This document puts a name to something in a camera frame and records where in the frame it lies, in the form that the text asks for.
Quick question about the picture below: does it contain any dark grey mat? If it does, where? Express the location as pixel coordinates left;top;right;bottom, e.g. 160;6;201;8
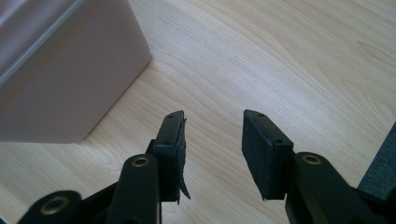
356;121;396;200

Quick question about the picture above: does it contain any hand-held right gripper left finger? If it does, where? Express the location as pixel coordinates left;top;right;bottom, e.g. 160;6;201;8
145;109;191;205

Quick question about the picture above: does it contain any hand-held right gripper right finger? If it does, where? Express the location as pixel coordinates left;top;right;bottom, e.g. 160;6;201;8
241;108;295;201

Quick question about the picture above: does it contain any pink plastic storage box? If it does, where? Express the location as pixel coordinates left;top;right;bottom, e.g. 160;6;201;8
0;0;152;145

